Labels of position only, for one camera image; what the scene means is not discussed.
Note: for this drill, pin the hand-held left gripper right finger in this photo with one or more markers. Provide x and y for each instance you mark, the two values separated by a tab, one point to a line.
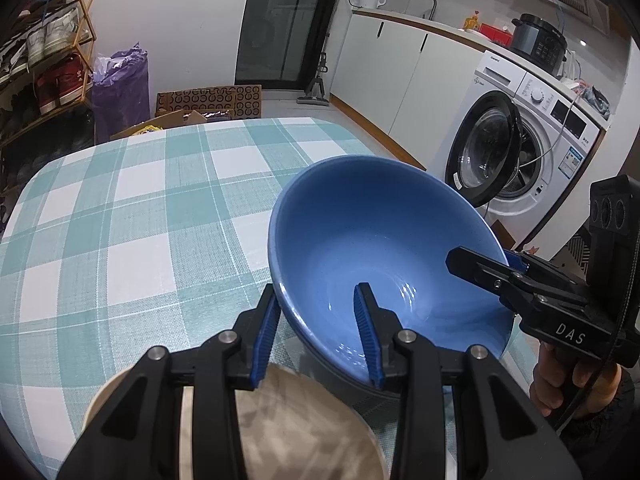
367	340

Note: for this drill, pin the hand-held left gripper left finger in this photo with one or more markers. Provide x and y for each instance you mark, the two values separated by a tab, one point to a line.
265	335

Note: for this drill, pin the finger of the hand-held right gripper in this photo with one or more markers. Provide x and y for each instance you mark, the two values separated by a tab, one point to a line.
520	260
480	267

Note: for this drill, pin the large cream plate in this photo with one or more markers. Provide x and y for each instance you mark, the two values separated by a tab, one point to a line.
300	430

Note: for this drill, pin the person's right forearm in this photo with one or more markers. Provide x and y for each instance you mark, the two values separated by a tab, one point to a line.
595	435

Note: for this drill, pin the person's right hand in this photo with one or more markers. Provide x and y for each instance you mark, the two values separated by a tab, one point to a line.
542	385

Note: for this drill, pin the black white patterned rug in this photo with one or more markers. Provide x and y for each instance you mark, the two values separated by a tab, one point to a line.
582	250

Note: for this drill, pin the white washing machine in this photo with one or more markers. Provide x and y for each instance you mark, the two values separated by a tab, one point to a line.
550	125

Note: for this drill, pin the teal white checked tablecloth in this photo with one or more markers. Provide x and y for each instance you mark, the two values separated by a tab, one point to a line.
135	240

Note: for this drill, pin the blue cloth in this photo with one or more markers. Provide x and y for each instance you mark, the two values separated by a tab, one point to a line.
597	102

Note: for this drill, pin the white kitchen cabinet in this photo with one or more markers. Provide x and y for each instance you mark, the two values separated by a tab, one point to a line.
390	70

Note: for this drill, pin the dark pressure cooker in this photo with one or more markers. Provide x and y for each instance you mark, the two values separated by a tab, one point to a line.
540	42

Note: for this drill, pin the red box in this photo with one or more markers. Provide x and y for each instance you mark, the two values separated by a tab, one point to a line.
496	34

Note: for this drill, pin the flat cardboard box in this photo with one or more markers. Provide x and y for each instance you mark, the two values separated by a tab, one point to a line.
170	121

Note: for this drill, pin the yellow snack packet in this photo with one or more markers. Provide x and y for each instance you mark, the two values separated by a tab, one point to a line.
147	130

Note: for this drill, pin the grey floor mop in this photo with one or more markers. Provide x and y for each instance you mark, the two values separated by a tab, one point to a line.
315	92

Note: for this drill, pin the yellow bottle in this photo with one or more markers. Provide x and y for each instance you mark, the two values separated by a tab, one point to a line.
471	22

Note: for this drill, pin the brown circle-patterned mat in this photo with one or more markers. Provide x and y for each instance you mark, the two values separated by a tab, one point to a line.
210	97

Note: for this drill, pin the chrome kitchen faucet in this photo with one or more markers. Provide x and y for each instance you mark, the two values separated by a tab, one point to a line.
432	7

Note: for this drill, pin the purple plastic bag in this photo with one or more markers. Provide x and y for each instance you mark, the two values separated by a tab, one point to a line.
122	95

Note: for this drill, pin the black framed glass door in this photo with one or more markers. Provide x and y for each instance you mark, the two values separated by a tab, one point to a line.
285	20

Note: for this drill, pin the wooden shoe rack with shoes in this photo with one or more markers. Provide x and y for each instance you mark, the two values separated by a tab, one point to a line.
50	60

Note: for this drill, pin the white wall vent unit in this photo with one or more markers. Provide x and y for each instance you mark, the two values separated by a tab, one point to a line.
570	0

